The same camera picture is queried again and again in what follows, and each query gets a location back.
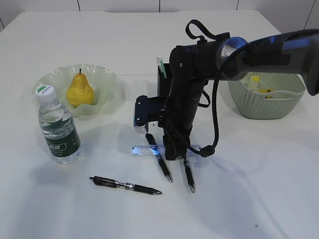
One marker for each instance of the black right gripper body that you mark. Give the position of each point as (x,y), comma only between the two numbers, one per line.
(180,109)

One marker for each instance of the black square pen holder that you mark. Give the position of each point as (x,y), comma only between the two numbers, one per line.
(164,84)

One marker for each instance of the green wavy glass plate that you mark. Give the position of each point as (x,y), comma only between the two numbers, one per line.
(102,80)

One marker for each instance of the yellow pear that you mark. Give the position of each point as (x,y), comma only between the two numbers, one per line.
(80,92)

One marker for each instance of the green utility knife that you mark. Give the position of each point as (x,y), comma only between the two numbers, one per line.
(161,66)

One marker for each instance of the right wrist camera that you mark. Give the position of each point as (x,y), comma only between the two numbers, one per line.
(147,110)

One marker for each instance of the black gel pen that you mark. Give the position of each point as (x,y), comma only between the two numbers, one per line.
(156,152)
(189,175)
(101,181)

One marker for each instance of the clear plastic ruler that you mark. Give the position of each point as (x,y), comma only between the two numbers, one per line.
(144,150)

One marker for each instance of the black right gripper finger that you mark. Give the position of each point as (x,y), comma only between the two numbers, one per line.
(173,152)

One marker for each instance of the green woven plastic basket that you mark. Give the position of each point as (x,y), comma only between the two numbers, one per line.
(287,92)

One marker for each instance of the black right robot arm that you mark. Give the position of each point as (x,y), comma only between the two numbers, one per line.
(230,59)

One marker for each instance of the clear water bottle green label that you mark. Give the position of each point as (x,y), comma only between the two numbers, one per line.
(57,126)

